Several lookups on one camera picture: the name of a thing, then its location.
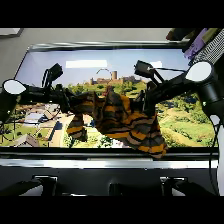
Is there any yellow grey striped shirt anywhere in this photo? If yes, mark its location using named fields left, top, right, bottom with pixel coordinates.
left=65, top=85, right=169, bottom=160

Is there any dark brown garment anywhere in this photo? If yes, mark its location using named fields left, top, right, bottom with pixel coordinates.
left=165, top=28, right=203, bottom=43

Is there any purple garment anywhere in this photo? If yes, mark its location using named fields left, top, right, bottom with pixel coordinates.
left=182, top=32, right=210, bottom=60

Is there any olive garment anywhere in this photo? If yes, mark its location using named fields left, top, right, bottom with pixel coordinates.
left=200, top=28, right=222, bottom=45

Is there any silver frame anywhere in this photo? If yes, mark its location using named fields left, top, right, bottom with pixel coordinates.
left=0, top=151, right=224, bottom=197

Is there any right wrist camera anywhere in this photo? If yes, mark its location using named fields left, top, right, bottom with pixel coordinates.
left=133, top=59, right=165, bottom=85

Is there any black cable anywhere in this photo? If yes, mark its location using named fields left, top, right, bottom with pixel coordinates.
left=208, top=121, right=223, bottom=193

